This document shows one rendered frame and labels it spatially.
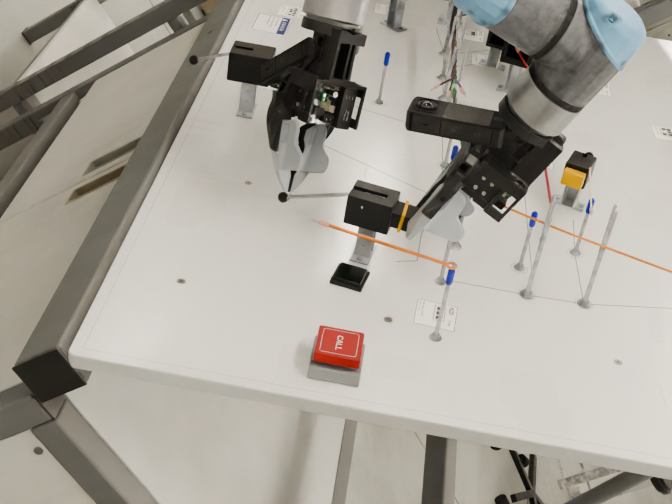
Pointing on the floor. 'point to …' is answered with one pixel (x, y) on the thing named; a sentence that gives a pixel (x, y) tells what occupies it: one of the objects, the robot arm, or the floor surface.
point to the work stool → (563, 480)
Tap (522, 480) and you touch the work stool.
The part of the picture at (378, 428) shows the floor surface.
